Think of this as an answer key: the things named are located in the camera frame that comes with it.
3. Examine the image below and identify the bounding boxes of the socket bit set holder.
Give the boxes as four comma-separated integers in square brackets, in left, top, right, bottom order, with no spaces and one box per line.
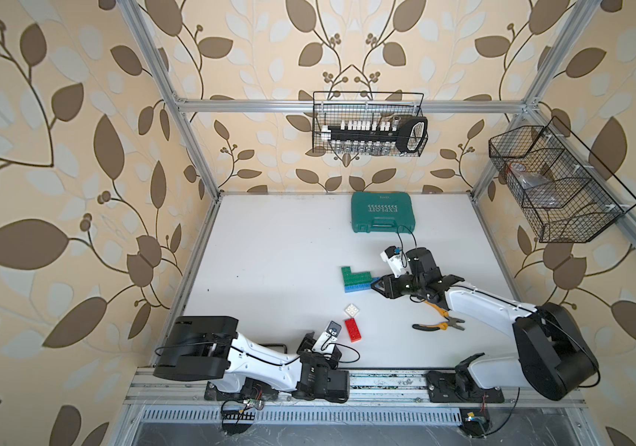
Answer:
[314,115,429,157]

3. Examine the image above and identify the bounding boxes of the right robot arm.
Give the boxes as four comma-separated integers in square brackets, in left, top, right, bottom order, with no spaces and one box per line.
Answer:
[371,246,601,403]

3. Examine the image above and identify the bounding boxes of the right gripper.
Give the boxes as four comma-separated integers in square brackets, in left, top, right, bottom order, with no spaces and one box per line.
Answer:
[370,271,424,298]

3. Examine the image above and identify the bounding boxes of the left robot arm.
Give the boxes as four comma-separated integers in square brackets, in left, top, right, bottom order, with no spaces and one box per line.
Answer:
[154,316,351,403]

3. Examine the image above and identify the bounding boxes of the black hex key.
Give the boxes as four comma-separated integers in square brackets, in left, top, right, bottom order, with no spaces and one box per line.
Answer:
[249,343,288,354]

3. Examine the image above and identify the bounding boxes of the yellow black pliers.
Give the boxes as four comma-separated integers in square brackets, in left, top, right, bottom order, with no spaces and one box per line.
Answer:
[412,302,465,333]

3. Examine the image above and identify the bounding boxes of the blue lego brick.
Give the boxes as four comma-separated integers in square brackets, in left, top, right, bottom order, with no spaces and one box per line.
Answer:
[344,278,379,294]

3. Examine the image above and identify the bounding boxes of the white square lego brick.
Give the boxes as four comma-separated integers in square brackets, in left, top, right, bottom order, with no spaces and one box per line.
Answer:
[345,304,360,318]

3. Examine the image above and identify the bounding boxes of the black wire basket side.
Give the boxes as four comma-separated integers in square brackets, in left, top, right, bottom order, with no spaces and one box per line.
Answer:
[489,116,636,243]

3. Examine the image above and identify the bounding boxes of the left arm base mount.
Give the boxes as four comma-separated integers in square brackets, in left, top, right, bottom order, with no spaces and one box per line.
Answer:
[204,378,279,401]

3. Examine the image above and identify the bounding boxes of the aluminium rail front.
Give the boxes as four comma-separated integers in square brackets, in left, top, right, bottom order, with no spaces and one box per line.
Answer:
[125,368,587,409]

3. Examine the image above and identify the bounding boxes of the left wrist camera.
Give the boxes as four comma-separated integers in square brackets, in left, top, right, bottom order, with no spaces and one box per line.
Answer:
[319,321,342,351]

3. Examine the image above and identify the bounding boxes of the black wire basket rear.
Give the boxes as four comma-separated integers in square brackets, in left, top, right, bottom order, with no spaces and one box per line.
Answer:
[310,90,429,158]

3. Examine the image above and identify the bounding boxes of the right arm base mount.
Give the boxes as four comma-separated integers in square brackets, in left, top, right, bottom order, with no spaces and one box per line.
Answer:
[425,353,505,403]

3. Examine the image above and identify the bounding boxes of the plastic bag in basket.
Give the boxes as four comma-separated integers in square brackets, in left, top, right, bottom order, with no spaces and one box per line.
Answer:
[509,162,559,208]

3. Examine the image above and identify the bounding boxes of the green plastic tool case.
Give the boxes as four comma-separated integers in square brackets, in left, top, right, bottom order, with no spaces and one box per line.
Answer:
[351,191,416,233]

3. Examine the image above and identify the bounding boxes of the red lego brick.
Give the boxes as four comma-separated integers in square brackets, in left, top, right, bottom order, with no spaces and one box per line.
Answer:
[344,318,362,343]

